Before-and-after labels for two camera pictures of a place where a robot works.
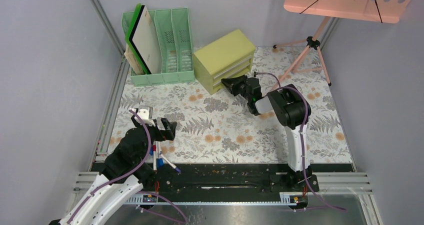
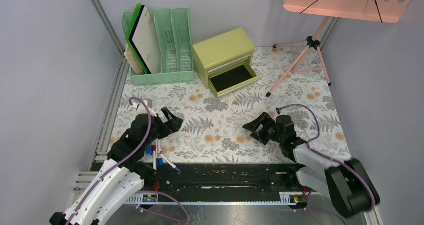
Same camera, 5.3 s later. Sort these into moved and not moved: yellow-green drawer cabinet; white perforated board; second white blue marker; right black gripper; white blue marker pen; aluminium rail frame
Moved: yellow-green drawer cabinet; right black gripper
Not moved: white perforated board; second white blue marker; aluminium rail frame; white blue marker pen
